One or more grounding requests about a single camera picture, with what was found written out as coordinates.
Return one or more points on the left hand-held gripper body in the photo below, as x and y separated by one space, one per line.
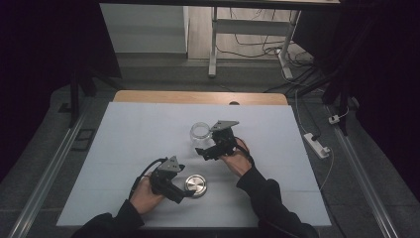
166 178

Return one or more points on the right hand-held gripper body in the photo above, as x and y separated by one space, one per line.
226 142

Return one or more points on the clear glass jar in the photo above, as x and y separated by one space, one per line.
199 132

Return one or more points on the round silver metal lid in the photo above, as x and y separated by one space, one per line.
196 185

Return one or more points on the person's right hand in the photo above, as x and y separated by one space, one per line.
239 162

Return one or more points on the person's left hand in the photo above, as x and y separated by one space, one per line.
143 196

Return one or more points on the wooden table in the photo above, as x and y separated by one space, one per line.
198 97

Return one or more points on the white table cover board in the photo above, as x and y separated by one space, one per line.
132 139

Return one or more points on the white power strip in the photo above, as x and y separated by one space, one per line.
316 145

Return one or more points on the small white adapter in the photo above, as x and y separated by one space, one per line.
334 119

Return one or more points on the black metal stand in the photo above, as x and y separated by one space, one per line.
74 99
340 99

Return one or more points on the black curtain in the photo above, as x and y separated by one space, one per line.
43 59
386 82

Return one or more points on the white desk frame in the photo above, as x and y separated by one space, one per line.
251 27

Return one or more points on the aluminium floor rail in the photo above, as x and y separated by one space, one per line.
363 178
46 180

